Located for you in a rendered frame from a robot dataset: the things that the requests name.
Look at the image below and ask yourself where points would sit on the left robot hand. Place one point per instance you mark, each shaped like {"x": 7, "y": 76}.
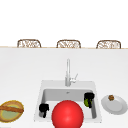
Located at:
{"x": 43, "y": 108}

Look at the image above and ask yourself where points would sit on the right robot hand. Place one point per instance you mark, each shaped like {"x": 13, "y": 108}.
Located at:
{"x": 90, "y": 96}

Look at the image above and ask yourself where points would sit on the small green thing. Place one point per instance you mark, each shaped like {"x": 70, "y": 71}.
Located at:
{"x": 86, "y": 102}

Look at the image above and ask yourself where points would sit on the white sink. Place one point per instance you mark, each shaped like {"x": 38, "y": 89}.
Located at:
{"x": 58, "y": 94}

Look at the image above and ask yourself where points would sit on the small brown cube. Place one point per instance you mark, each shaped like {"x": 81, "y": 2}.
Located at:
{"x": 111, "y": 97}

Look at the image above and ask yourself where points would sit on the red ball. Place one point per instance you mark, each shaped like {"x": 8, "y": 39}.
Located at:
{"x": 67, "y": 115}

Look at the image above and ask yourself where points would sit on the white round plate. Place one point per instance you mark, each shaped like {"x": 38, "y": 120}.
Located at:
{"x": 115, "y": 106}

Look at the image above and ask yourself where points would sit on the silver tap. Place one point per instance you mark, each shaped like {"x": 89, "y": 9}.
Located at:
{"x": 68, "y": 73}

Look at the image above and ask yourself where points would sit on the long brown bread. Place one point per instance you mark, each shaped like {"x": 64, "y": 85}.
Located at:
{"x": 11, "y": 108}

